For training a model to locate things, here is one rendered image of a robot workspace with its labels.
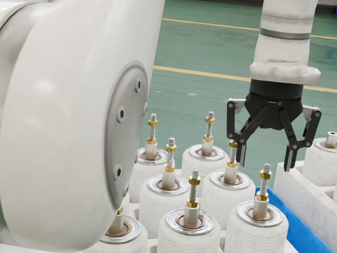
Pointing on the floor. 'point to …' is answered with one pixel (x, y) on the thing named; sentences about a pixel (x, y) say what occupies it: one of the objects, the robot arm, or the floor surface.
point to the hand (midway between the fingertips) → (265, 159)
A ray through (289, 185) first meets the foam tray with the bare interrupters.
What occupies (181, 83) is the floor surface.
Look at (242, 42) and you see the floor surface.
